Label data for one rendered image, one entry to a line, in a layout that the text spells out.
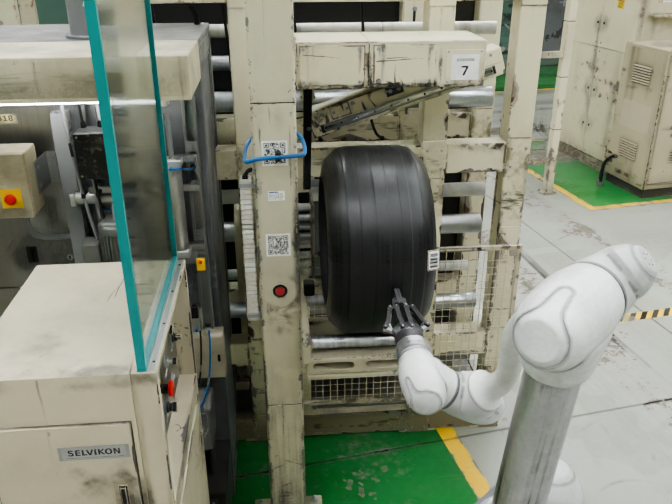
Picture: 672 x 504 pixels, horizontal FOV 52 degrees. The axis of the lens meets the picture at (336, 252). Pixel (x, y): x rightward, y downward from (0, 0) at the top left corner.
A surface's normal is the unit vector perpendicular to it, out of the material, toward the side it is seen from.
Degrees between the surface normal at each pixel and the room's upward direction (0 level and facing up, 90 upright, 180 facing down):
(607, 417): 0
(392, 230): 62
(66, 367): 0
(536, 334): 85
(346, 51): 90
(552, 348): 84
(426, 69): 90
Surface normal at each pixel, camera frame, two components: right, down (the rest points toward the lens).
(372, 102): 0.09, 0.41
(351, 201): -0.20, -0.33
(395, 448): 0.00, -0.91
